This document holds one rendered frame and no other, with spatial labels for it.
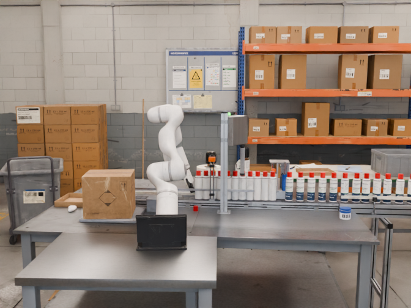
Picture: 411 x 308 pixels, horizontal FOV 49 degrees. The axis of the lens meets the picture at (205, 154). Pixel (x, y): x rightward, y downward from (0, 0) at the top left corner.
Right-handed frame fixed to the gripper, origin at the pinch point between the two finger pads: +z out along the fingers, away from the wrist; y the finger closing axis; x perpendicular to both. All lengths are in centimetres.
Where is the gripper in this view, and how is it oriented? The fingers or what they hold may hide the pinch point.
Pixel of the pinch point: (192, 189)
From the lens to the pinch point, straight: 320.8
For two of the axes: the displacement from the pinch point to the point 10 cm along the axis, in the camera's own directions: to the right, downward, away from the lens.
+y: 0.9, -1.5, 9.8
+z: 3.4, 9.3, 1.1
